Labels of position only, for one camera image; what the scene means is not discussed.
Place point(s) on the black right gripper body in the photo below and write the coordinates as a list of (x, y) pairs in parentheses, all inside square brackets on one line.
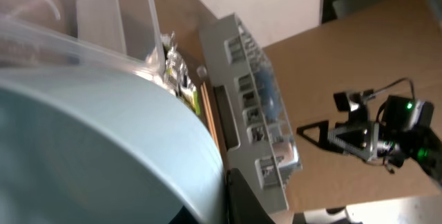
[(360, 140)]

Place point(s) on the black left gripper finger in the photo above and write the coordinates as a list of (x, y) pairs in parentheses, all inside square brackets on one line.
[(242, 204)]

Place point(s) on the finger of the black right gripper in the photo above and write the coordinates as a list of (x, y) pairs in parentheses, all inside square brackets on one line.
[(322, 142)]

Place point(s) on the yellow green snack wrapper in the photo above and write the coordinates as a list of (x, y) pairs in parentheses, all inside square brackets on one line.
[(177, 77)]

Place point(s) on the aluminium foil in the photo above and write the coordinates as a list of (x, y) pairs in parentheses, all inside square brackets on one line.
[(171, 40)]

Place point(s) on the light blue rice bowl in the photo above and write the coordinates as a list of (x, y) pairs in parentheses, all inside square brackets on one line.
[(94, 145)]

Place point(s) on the pink cup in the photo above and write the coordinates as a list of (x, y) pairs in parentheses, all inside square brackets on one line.
[(285, 153)]

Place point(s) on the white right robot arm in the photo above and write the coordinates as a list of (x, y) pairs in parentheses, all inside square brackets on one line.
[(401, 131)]

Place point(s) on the grey dishwasher rack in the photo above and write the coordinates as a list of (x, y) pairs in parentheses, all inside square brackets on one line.
[(232, 57)]

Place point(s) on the wooden chopstick left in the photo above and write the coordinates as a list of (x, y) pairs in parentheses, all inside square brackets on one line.
[(208, 113)]

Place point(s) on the clear plastic bin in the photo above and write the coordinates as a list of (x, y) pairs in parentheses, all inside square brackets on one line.
[(122, 34)]

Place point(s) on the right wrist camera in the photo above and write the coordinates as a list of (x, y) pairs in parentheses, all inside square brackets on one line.
[(355, 104)]

